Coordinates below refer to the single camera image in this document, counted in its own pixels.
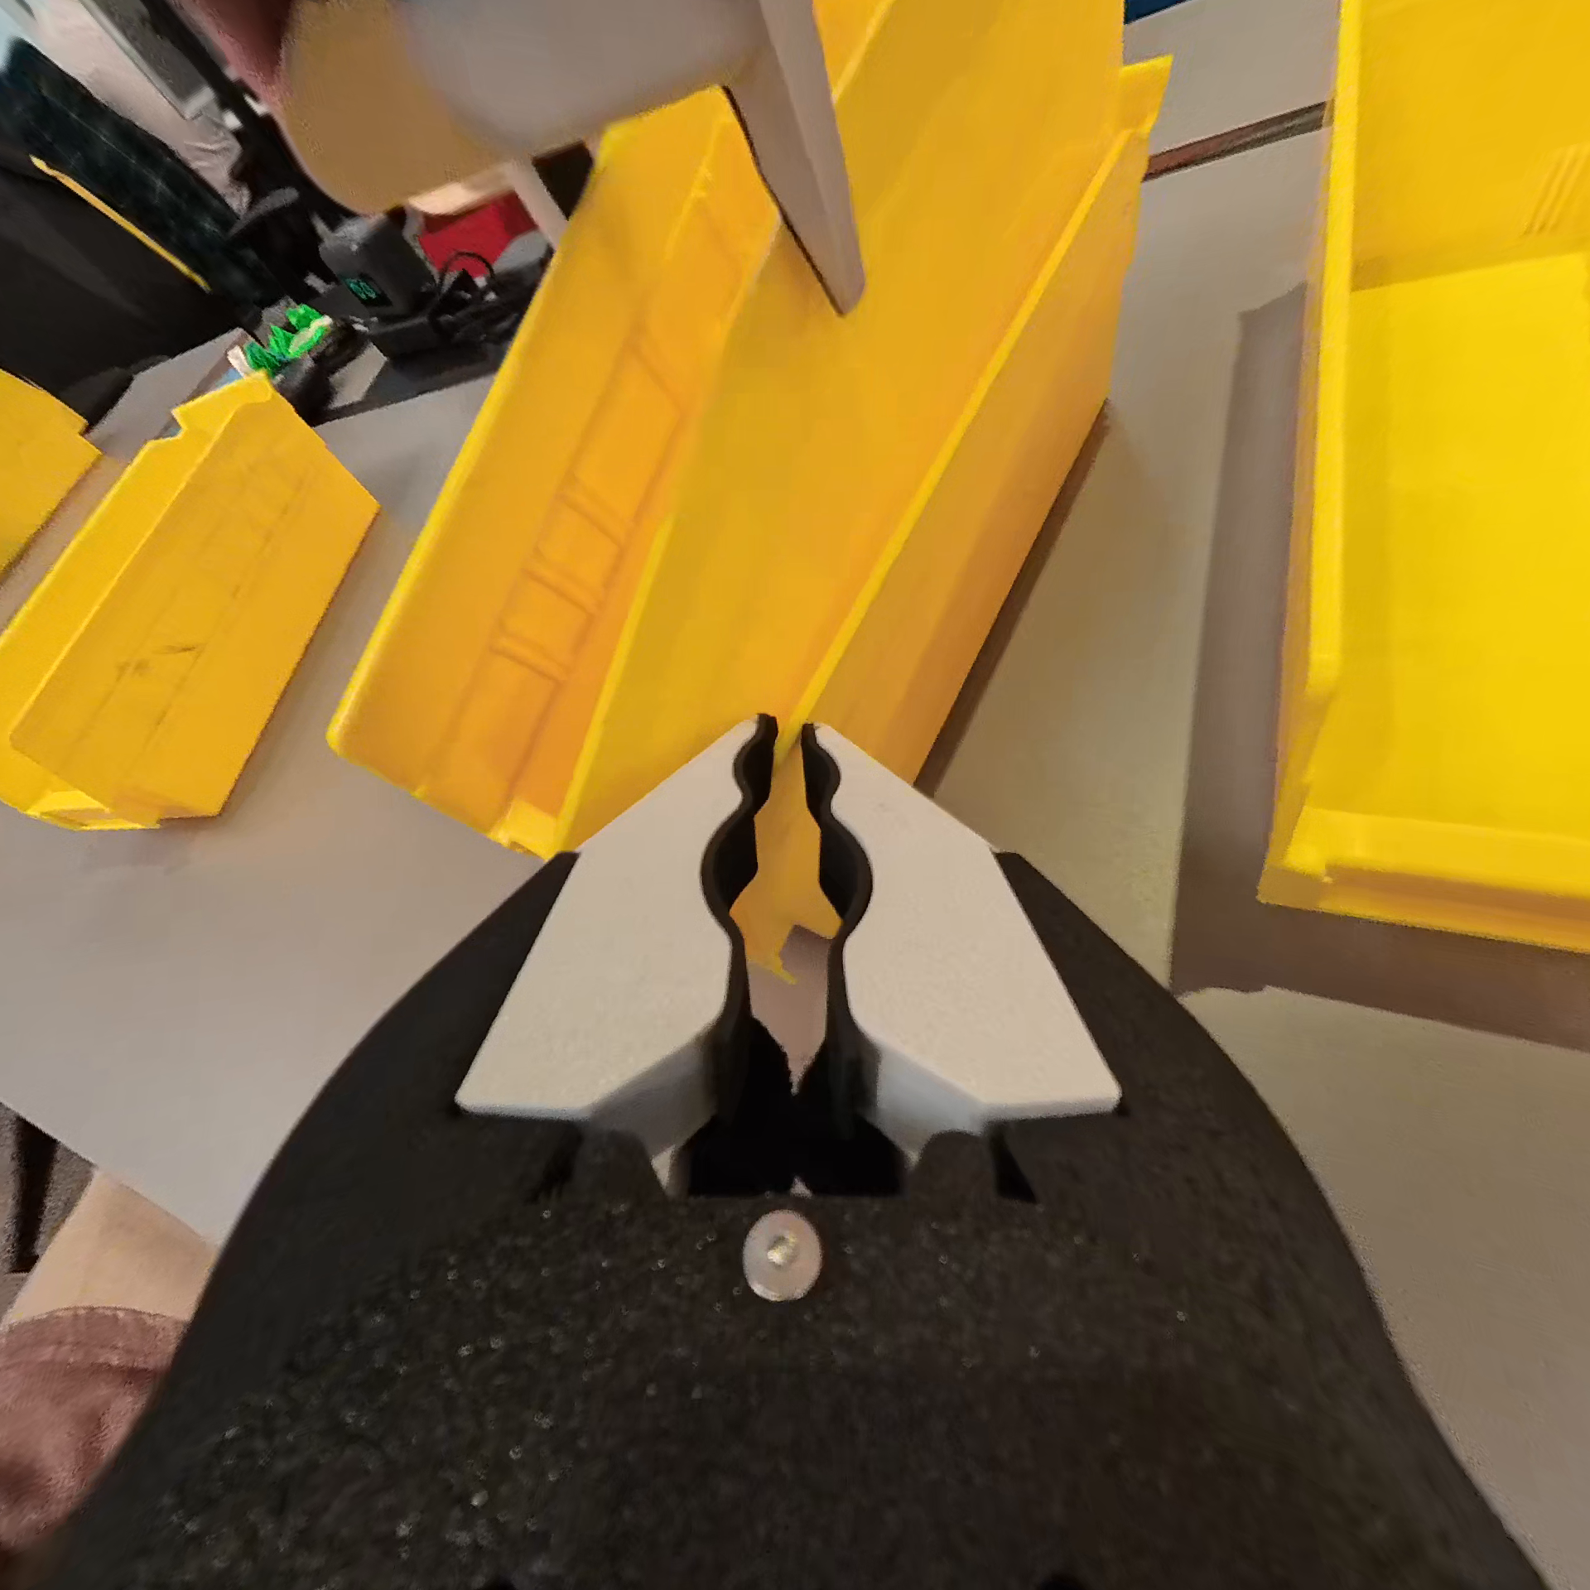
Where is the black power station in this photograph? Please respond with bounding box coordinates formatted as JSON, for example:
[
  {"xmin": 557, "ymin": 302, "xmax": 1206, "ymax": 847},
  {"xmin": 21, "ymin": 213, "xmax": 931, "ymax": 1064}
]
[{"xmin": 318, "ymin": 213, "xmax": 439, "ymax": 357}]

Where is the yellow plastic storage bin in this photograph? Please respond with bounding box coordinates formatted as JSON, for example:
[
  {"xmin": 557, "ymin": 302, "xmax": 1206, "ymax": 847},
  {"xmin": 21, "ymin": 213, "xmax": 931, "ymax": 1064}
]
[
  {"xmin": 0, "ymin": 373, "xmax": 381, "ymax": 832},
  {"xmin": 1259, "ymin": 0, "xmax": 1590, "ymax": 954},
  {"xmin": 0, "ymin": 369, "xmax": 104, "ymax": 577},
  {"xmin": 328, "ymin": 0, "xmax": 1177, "ymax": 991}
]

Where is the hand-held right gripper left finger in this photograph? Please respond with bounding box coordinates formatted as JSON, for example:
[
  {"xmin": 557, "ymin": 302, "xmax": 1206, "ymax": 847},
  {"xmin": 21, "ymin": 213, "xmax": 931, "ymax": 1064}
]
[{"xmin": 455, "ymin": 713, "xmax": 781, "ymax": 1196}]

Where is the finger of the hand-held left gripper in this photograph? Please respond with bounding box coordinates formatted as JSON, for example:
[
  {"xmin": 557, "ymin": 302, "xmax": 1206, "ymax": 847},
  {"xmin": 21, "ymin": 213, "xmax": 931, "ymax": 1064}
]
[{"xmin": 724, "ymin": 0, "xmax": 867, "ymax": 314}]

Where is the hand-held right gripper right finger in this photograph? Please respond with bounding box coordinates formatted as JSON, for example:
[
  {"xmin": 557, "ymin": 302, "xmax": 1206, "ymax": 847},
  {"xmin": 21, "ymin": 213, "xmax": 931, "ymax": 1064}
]
[{"xmin": 800, "ymin": 723, "xmax": 1125, "ymax": 1167}]

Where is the grey desk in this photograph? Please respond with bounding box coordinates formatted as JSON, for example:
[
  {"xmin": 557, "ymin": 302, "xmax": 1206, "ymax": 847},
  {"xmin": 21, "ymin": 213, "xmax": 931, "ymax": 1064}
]
[{"xmin": 0, "ymin": 0, "xmax": 1590, "ymax": 1492}]

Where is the dark quilted cloth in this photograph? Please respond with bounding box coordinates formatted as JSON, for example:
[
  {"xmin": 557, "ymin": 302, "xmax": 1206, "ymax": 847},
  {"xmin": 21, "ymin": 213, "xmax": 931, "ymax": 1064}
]
[{"xmin": 0, "ymin": 37, "xmax": 251, "ymax": 417}]

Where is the person's left hand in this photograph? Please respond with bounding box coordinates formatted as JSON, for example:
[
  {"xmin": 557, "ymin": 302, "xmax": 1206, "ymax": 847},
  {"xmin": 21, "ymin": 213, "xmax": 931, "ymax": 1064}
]
[{"xmin": 186, "ymin": 0, "xmax": 298, "ymax": 111}]

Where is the green plastic object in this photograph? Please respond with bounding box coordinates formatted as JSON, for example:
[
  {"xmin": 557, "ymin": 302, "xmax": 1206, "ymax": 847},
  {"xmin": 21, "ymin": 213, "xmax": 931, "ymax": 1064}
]
[{"xmin": 241, "ymin": 302, "xmax": 336, "ymax": 375}]

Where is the red object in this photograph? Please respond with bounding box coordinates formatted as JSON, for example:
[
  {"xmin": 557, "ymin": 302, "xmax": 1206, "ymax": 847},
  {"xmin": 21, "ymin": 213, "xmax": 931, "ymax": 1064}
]
[{"xmin": 417, "ymin": 197, "xmax": 554, "ymax": 267}]

